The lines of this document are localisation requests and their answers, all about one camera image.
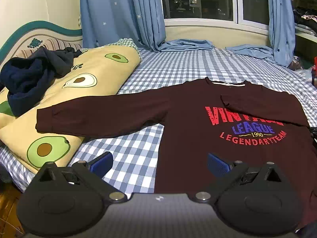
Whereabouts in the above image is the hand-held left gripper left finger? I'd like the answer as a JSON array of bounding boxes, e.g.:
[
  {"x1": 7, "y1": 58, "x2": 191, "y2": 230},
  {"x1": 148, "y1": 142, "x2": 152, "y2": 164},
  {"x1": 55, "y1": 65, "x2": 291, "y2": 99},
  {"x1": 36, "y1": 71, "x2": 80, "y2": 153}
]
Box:
[{"x1": 32, "y1": 151, "x2": 126, "y2": 203}]

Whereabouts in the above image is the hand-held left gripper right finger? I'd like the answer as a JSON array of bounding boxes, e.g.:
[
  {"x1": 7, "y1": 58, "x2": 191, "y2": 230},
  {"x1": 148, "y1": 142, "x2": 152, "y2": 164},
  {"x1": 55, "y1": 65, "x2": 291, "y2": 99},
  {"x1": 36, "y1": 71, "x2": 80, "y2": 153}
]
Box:
[{"x1": 194, "y1": 153, "x2": 283, "y2": 203}]

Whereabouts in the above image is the maroon printed sweatshirt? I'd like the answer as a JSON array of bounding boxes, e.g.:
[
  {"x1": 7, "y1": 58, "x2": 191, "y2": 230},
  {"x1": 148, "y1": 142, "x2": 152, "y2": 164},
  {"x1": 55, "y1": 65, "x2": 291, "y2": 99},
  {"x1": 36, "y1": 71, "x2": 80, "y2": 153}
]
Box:
[{"x1": 35, "y1": 78, "x2": 313, "y2": 228}]

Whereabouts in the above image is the shelf with folded clothes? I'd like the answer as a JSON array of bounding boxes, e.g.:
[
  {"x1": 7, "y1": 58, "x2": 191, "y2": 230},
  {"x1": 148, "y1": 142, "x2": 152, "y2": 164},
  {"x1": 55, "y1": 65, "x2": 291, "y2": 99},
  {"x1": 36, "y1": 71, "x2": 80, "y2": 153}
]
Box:
[{"x1": 290, "y1": 0, "x2": 317, "y2": 38}]

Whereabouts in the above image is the avocado print yellow pillow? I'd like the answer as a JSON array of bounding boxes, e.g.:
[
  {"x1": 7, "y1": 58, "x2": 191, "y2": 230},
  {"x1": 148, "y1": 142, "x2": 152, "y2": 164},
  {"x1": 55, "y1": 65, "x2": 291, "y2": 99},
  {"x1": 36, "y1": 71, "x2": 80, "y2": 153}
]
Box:
[{"x1": 0, "y1": 45, "x2": 141, "y2": 175}]

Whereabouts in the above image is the blue checked bed sheet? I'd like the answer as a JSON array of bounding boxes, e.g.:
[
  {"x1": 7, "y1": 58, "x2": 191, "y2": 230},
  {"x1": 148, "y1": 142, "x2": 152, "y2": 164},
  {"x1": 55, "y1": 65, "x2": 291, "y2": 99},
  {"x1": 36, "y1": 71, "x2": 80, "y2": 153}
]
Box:
[{"x1": 0, "y1": 45, "x2": 317, "y2": 197}]

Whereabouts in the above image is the navy blue garment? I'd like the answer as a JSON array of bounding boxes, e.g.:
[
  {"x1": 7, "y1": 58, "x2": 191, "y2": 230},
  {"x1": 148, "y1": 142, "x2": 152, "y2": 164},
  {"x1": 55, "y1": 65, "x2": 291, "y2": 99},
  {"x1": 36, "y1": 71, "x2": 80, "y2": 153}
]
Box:
[{"x1": 0, "y1": 47, "x2": 83, "y2": 117}]

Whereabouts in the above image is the green checked pillow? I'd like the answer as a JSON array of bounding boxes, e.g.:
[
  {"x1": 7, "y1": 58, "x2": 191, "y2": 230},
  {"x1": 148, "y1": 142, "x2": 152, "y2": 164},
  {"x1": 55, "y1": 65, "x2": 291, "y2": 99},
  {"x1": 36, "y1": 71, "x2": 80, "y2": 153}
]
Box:
[{"x1": 107, "y1": 38, "x2": 143, "y2": 63}]

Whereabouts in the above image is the clear plastic bag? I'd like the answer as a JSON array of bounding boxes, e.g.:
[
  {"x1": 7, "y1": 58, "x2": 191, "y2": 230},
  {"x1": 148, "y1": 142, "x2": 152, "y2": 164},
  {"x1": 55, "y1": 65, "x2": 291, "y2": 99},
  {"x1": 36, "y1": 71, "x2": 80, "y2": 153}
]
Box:
[{"x1": 288, "y1": 56, "x2": 315, "y2": 80}]

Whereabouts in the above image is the striped teal-edged headboard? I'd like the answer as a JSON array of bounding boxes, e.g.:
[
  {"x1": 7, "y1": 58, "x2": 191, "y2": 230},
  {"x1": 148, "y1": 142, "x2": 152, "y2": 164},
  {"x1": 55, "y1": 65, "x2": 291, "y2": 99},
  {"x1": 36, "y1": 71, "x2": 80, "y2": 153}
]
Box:
[{"x1": 0, "y1": 20, "x2": 84, "y2": 66}]

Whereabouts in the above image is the blue star curtain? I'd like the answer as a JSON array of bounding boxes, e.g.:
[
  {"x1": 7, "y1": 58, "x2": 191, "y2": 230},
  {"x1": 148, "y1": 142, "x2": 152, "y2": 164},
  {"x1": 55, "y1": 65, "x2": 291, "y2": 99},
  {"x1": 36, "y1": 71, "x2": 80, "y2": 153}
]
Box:
[
  {"x1": 225, "y1": 0, "x2": 296, "y2": 67},
  {"x1": 80, "y1": 0, "x2": 215, "y2": 52}
]

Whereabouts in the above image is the white-framed window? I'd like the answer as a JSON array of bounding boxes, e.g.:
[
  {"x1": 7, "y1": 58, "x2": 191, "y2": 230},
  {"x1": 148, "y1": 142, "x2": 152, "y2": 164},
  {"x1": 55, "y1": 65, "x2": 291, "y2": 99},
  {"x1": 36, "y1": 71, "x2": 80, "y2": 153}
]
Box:
[{"x1": 158, "y1": 0, "x2": 271, "y2": 26}]

